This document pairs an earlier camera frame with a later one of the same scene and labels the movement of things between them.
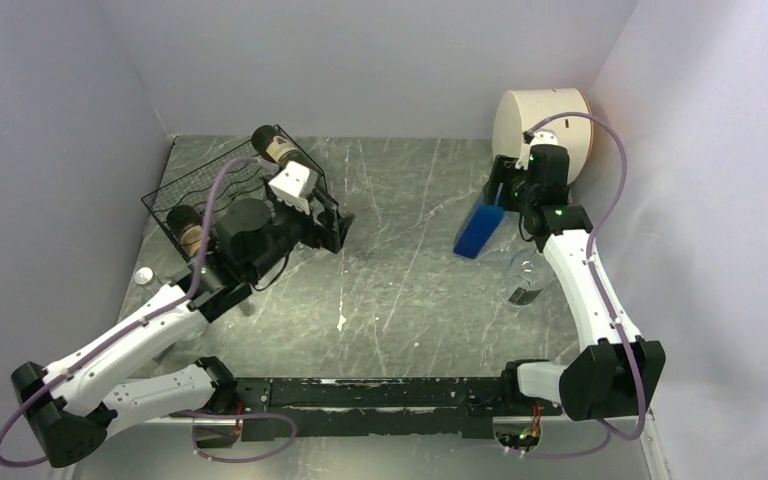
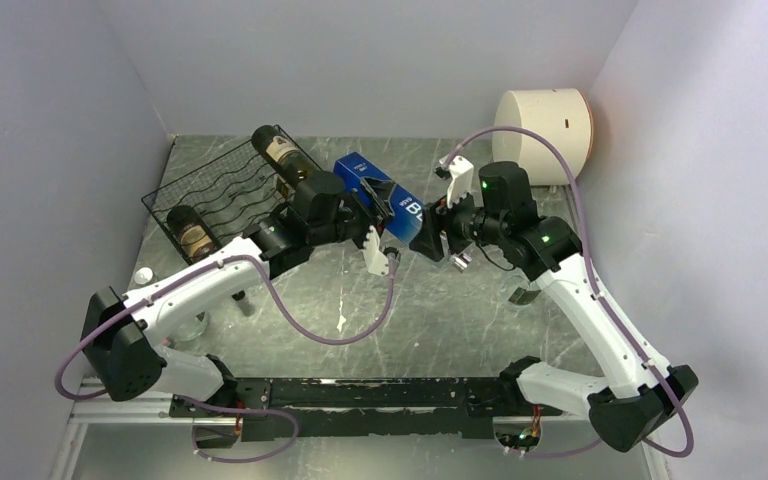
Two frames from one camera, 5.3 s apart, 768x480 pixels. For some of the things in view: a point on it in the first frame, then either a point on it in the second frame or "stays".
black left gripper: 331,236 to 379,209
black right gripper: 504,170 to 440,219
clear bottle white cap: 528,275 stays
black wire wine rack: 243,175 stays
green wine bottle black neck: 279,148 stays
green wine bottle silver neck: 187,224 stays
